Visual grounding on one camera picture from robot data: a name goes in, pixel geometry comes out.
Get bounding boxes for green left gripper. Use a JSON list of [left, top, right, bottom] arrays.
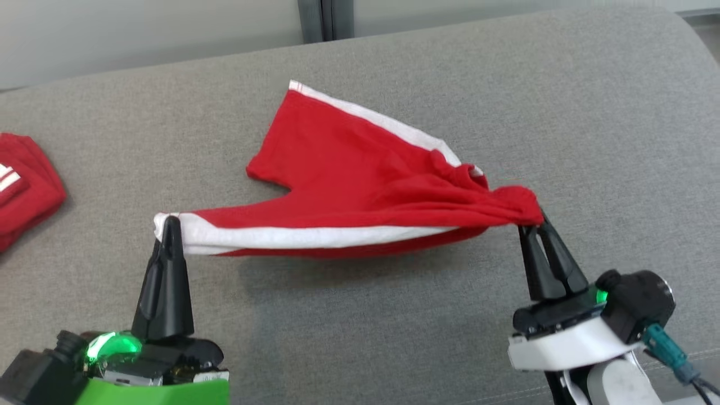
[[76, 216, 231, 405]]

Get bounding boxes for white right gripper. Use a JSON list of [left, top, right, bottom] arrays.
[[508, 212, 642, 372]]

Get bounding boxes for red and white jersey shirt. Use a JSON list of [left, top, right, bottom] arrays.
[[0, 133, 67, 252]]

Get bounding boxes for red shorts with white stripe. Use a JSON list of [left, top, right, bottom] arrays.
[[154, 80, 545, 259]]

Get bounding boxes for grey fabric sofa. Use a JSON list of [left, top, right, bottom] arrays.
[[0, 6, 720, 405]]

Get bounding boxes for grey partition post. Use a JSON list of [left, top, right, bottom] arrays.
[[297, 0, 355, 44]]

